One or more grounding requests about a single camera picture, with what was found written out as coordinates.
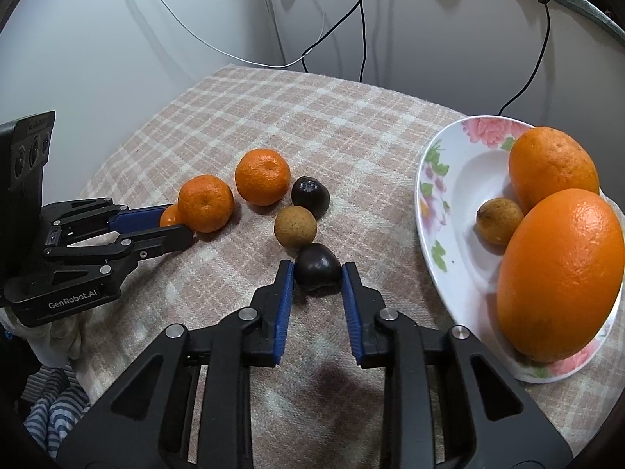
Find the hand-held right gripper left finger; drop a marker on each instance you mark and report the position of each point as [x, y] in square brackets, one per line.
[284, 312]

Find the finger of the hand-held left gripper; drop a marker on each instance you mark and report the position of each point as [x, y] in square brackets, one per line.
[141, 217]
[161, 242]

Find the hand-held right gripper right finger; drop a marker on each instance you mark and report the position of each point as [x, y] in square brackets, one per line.
[352, 312]

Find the small mandarin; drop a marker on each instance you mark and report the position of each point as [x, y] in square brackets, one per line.
[171, 217]

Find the dark purple round fruit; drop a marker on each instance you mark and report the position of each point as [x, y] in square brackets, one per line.
[310, 197]
[317, 266]

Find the floral white plate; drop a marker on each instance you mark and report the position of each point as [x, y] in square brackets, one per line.
[459, 195]

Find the brown round fruit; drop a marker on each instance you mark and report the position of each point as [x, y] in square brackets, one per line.
[498, 220]
[294, 225]

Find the large orange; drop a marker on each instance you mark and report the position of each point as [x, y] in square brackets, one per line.
[551, 166]
[561, 273]

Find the person's left hand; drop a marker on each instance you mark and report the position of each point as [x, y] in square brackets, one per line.
[61, 339]

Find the checked beige tablecloth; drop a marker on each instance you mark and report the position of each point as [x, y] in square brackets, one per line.
[317, 122]

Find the striped blue white clothing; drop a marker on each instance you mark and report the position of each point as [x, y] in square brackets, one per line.
[53, 410]

